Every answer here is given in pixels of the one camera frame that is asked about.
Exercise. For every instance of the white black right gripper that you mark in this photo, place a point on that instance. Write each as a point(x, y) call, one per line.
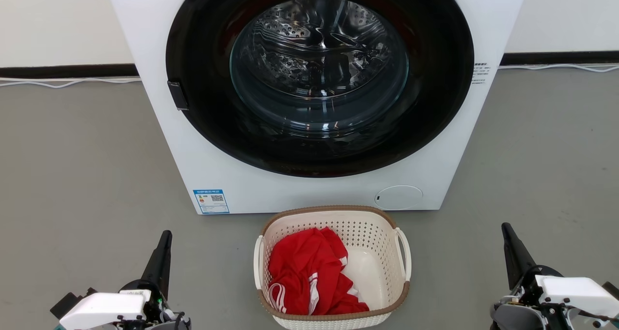
point(575, 291)

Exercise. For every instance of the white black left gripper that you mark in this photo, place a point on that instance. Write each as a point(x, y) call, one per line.
point(101, 310)

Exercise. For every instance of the white perforated laundry basket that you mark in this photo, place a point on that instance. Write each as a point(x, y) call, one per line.
point(372, 226)

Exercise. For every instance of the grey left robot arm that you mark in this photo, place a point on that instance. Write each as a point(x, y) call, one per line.
point(176, 324)

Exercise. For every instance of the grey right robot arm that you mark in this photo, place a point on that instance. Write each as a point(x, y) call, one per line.
point(510, 318)

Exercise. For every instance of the blue energy label sticker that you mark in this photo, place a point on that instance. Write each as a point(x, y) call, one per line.
point(211, 202)

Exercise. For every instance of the round white filter cover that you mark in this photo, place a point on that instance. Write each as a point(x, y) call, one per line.
point(399, 197)

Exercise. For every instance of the red garment with white stripes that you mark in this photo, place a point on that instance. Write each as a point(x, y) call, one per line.
point(304, 267)

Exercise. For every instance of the round black glass washer door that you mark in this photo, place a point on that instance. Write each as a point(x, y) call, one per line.
point(203, 102)

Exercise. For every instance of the white front-load washing machine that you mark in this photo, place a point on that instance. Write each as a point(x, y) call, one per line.
point(314, 194)

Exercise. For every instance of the small black text label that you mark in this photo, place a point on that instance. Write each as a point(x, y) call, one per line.
point(481, 73)

